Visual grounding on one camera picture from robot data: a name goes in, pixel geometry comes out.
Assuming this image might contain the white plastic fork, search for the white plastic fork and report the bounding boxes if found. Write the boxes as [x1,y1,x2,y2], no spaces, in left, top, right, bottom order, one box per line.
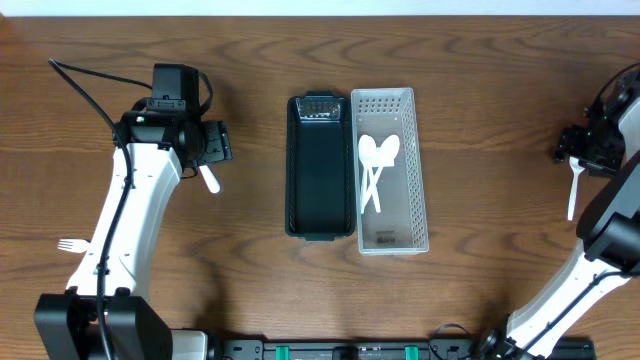
[57,239,90,253]

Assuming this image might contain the white plastic spoon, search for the white plastic spoon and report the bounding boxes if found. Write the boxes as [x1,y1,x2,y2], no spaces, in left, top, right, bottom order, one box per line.
[567,157,584,221]
[367,135,400,202]
[358,135,381,213]
[198,165,221,194]

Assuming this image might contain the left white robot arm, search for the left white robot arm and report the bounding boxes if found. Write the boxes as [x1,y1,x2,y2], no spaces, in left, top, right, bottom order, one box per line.
[34,111,232,359]

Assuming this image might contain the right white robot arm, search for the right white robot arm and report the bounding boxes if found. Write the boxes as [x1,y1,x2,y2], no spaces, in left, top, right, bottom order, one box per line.
[504,101,639,359]

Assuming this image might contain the clear white plastic basket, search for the clear white plastic basket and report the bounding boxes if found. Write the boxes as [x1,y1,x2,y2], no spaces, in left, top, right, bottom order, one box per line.
[351,87,429,256]

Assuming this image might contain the dark green plastic basket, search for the dark green plastic basket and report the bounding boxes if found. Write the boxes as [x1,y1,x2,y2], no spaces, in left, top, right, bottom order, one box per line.
[284,91,356,242]

